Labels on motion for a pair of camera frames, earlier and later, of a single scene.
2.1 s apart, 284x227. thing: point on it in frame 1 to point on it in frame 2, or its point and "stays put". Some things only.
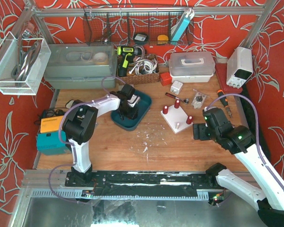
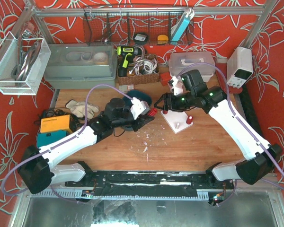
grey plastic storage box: [80, 65] stays put
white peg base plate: [176, 118] stays put
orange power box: [50, 124] stays put
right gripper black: [198, 131] to [168, 102]
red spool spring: [189, 119] stays put
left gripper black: [128, 111] to [134, 122]
